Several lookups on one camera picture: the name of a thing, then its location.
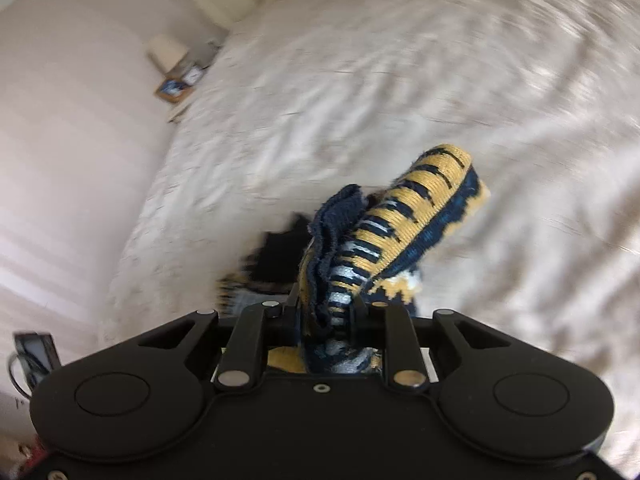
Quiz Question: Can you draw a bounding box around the navy yellow patterned knit sweater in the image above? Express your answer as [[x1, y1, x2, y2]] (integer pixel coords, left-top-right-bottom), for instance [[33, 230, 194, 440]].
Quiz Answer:
[[217, 144, 488, 374]]

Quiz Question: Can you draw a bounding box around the left cream nightstand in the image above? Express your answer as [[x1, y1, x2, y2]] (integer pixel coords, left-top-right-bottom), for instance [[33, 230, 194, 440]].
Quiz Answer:
[[167, 93, 196, 124]]

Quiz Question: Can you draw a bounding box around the white embroidered bedspread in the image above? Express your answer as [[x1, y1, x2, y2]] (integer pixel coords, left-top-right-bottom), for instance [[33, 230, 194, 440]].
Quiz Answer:
[[99, 0, 639, 476]]

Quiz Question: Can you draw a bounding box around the left cream table lamp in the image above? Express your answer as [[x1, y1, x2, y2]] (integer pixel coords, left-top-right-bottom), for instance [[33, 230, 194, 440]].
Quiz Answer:
[[146, 34, 189, 74]]

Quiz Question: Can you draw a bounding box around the wooden photo frame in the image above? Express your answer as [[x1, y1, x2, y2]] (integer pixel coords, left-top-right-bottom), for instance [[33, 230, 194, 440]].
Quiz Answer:
[[154, 78, 194, 104]]

